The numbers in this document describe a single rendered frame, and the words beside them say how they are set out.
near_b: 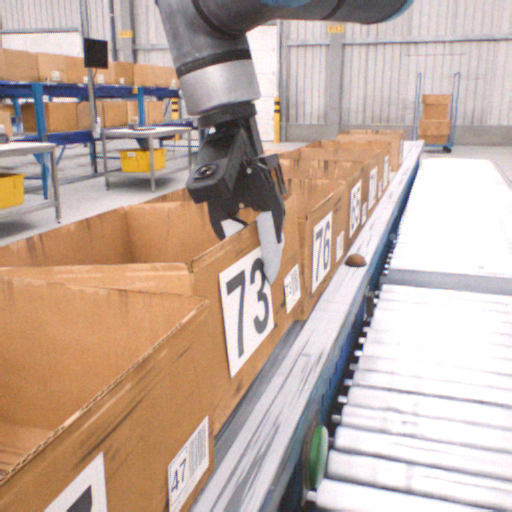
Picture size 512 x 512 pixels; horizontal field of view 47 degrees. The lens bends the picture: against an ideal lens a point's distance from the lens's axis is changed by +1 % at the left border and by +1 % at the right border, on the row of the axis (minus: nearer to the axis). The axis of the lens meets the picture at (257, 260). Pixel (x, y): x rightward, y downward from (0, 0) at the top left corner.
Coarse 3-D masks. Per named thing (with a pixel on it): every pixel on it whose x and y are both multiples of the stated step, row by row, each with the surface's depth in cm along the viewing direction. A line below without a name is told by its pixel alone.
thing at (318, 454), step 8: (320, 432) 68; (312, 440) 67; (320, 440) 67; (312, 448) 66; (320, 448) 67; (312, 456) 66; (320, 456) 67; (312, 464) 66; (320, 464) 67; (312, 472) 66; (320, 472) 67; (312, 480) 66; (320, 480) 68
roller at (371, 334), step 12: (372, 336) 121; (384, 336) 120; (396, 336) 120; (408, 336) 119; (420, 336) 119; (432, 348) 117; (444, 348) 116; (456, 348) 116; (468, 348) 115; (480, 348) 115; (492, 348) 114; (504, 348) 114
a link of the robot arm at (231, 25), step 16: (192, 0) 60; (208, 0) 58; (224, 0) 57; (240, 0) 56; (256, 0) 55; (272, 0) 54; (288, 0) 54; (304, 0) 55; (320, 0) 58; (336, 0) 59; (208, 16) 60; (224, 16) 59; (240, 16) 58; (256, 16) 58; (272, 16) 58; (288, 16) 59; (304, 16) 60; (320, 16) 61; (224, 32) 62; (240, 32) 62
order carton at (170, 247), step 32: (96, 224) 88; (128, 224) 96; (160, 224) 95; (192, 224) 93; (256, 224) 68; (288, 224) 82; (0, 256) 69; (32, 256) 74; (64, 256) 81; (96, 256) 88; (128, 256) 96; (160, 256) 96; (192, 256) 95; (224, 256) 59; (288, 256) 82; (128, 288) 54; (160, 288) 53; (192, 288) 52; (288, 320) 81; (224, 352) 58; (256, 352) 68; (224, 384) 58; (224, 416) 58
